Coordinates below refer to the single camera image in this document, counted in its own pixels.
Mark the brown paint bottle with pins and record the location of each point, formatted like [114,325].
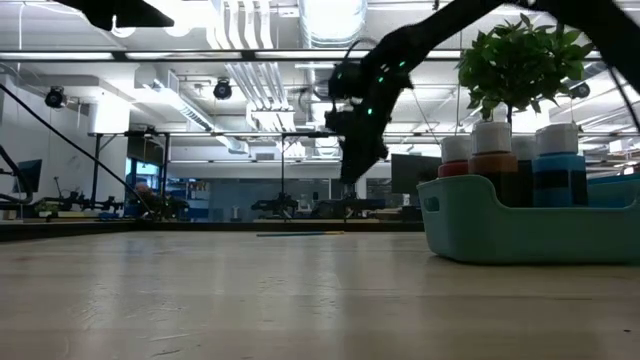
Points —
[492,160]

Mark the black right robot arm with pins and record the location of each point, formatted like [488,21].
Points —
[500,10]

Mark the silver ventilation duct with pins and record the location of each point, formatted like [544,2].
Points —
[332,20]

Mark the red paint bottle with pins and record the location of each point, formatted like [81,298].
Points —
[456,155]

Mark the black paint bottle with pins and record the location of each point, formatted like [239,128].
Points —
[525,175]

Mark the blue flat tray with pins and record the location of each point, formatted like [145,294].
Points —
[612,187]

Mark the black background robot arm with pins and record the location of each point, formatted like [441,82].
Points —
[75,202]

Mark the black background table frame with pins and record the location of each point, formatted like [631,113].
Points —
[96,170]

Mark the teal plastic bin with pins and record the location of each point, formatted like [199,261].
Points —
[500,235]

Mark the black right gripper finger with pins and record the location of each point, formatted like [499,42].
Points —
[360,162]

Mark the green artificial plant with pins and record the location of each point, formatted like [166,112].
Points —
[520,60]

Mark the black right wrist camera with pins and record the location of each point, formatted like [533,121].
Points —
[345,80]

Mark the person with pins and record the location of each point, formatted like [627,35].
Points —
[147,192]

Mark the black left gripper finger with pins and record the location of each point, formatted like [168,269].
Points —
[130,17]

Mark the black hanging camera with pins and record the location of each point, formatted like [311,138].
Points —
[580,90]
[222,88]
[55,96]

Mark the small dark monitor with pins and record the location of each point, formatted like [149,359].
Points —
[32,172]

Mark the blue paint bottle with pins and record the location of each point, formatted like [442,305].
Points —
[559,175]

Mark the blue paintbrush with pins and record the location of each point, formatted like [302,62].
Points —
[300,233]

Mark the large black monitor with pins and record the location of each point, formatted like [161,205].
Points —
[415,175]

